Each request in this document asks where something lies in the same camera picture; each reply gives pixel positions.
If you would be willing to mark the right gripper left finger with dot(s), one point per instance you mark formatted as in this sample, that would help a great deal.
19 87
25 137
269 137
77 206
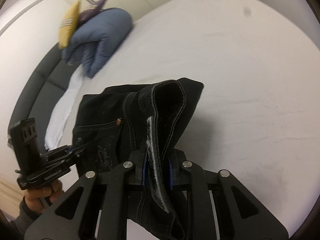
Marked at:
95 207

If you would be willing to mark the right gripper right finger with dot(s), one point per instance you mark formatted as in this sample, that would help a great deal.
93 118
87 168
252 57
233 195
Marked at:
219 206

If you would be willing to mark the black denim pants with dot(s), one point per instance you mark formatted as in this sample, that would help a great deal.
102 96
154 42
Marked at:
150 119

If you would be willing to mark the grey left sleeve forearm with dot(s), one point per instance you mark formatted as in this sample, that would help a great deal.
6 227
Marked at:
24 220

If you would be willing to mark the left hand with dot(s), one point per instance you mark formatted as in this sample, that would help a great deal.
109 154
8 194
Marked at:
33 197

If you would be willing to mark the dark grey headboard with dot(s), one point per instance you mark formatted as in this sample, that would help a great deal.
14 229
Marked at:
46 85

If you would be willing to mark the blue folded duvet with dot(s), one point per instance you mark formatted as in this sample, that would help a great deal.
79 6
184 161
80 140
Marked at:
93 43

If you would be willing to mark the yellow pillow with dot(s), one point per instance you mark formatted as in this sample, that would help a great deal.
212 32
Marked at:
68 25

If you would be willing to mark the purple pillow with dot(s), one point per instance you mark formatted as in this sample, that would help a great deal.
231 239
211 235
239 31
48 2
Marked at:
91 11

